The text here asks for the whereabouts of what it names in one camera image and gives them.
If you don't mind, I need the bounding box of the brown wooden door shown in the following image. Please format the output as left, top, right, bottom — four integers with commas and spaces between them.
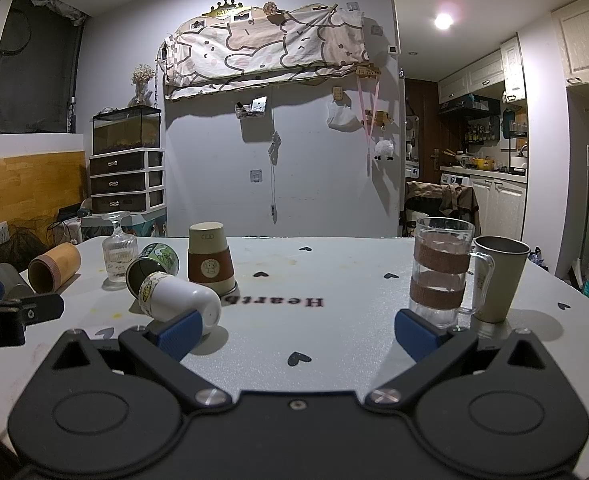
405, 78, 441, 182

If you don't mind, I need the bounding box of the white hanging bag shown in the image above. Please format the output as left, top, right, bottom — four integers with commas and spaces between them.
325, 101, 359, 129

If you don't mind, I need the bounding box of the pink ribbon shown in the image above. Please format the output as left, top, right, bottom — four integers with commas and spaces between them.
357, 76, 381, 177

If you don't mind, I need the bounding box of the grey metal cup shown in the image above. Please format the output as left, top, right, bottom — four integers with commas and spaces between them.
471, 235, 532, 324

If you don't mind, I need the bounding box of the ribbed glass goblet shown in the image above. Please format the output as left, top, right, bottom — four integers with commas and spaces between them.
101, 210, 140, 284

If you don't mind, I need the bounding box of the chair with draped clothing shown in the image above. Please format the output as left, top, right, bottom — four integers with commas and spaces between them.
403, 180, 481, 239

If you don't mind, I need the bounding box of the glass mug with brown bands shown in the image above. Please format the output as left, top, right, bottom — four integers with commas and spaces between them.
407, 217, 496, 331

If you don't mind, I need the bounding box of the white drawer unit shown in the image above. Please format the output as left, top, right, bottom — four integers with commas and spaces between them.
89, 149, 166, 214

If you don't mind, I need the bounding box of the white upper kitchen cabinet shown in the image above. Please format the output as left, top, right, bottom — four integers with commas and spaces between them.
437, 35, 528, 104

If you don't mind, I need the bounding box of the white heart print table cover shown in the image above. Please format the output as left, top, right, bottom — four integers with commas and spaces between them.
0, 236, 589, 480

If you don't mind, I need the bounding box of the white cup with yellow label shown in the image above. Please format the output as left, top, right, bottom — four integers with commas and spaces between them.
138, 271, 222, 337

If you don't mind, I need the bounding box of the white kitchen cabinet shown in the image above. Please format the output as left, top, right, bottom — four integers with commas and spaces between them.
469, 174, 529, 263
437, 35, 528, 104

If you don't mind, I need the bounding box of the dark window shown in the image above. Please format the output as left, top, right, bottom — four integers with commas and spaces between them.
0, 0, 88, 135

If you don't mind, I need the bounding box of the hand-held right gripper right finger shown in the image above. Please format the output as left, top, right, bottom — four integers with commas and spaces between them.
365, 309, 555, 408

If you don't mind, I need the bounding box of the glass fish tank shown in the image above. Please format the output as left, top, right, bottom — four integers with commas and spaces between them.
92, 106, 163, 155

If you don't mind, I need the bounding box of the white lower kitchen cabinet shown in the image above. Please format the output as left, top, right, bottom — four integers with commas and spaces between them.
469, 174, 529, 263

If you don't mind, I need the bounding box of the brown sleeved paper cup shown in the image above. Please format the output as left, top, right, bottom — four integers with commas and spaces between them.
187, 222, 238, 297

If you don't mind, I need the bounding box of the washing machine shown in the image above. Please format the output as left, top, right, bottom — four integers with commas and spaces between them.
440, 173, 471, 192

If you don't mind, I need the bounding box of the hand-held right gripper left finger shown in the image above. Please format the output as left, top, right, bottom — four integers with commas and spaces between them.
49, 309, 232, 413

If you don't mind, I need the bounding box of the printed blanket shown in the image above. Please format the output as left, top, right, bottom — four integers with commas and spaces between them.
162, 2, 369, 101

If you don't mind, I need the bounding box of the green printed cup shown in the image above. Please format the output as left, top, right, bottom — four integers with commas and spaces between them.
126, 242, 180, 302

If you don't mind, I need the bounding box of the bamboo cup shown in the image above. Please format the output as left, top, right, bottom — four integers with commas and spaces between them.
28, 242, 82, 294

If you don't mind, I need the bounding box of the gold crown decoration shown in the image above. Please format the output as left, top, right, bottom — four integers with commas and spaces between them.
205, 0, 252, 19

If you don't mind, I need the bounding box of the tall white wall cabinet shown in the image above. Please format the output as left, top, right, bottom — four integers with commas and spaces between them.
551, 0, 589, 87

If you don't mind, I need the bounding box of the dark tangled net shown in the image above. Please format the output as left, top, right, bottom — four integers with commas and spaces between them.
2, 224, 51, 267

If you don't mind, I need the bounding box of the dried flower vase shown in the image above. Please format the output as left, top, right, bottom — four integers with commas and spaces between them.
131, 63, 156, 108

